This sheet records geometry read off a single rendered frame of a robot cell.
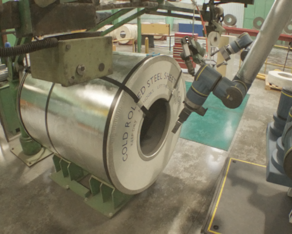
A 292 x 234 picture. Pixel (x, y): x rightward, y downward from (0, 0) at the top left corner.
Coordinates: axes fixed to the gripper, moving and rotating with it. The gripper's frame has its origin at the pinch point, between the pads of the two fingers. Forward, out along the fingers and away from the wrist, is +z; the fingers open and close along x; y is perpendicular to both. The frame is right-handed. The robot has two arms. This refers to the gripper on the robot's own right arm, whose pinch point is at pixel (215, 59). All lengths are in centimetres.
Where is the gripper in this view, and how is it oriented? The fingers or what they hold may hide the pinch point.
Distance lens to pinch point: 204.1
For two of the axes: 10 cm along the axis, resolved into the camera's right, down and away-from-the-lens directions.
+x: -2.8, -8.8, 3.8
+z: -7.0, 4.6, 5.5
